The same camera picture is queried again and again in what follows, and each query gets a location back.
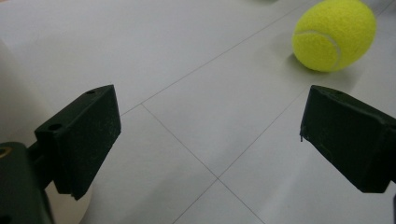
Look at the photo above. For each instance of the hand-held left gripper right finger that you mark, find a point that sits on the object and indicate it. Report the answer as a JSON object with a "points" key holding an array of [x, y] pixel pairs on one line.
{"points": [[351, 140]]}

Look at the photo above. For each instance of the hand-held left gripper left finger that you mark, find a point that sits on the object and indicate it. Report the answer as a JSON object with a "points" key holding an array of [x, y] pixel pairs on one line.
{"points": [[84, 140]]}

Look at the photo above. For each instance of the yellow tennis ball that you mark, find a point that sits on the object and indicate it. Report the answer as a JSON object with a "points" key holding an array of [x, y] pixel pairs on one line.
{"points": [[333, 34]]}

